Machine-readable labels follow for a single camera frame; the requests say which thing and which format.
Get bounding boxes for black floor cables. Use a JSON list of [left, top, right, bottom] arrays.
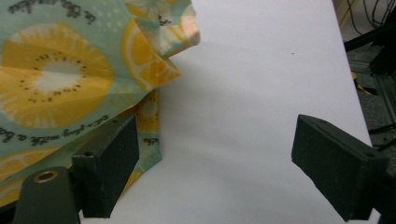
[[368, 121, 396, 147]]

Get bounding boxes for fruit print fabric bag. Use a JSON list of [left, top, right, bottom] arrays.
[[0, 0, 201, 208]]

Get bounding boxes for yellow black tape strip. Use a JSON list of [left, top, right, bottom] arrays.
[[350, 71, 378, 97]]

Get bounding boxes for black cables by wooden desk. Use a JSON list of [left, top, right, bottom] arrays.
[[345, 0, 396, 35]]

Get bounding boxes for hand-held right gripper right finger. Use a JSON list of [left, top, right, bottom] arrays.
[[290, 114, 390, 222]]

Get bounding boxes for black metal frame stand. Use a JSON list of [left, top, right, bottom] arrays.
[[344, 8, 396, 76]]

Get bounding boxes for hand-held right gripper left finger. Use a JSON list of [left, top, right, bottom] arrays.
[[72, 115, 140, 218]]

